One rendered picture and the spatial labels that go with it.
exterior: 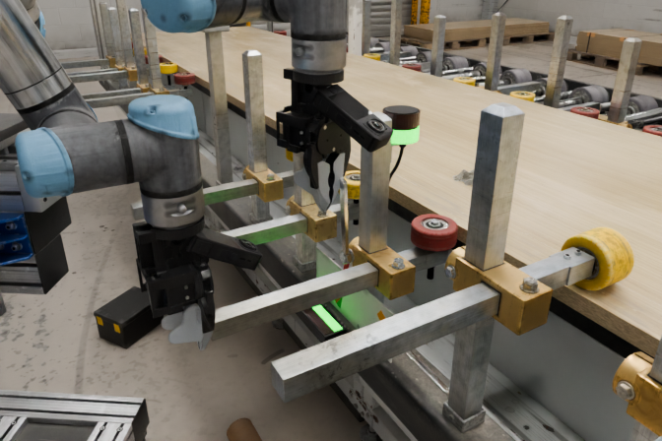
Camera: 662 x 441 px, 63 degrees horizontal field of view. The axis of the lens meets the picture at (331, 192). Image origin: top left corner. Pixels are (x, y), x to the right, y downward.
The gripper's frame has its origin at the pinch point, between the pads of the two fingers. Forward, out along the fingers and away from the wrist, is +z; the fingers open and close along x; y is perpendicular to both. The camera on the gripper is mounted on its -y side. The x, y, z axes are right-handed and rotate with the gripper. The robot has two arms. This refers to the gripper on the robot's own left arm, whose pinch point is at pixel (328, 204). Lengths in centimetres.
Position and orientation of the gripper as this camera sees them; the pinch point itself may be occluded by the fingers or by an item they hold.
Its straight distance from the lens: 82.3
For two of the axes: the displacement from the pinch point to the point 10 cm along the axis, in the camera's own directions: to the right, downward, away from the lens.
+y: -7.7, -2.7, 5.8
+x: -6.4, 3.1, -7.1
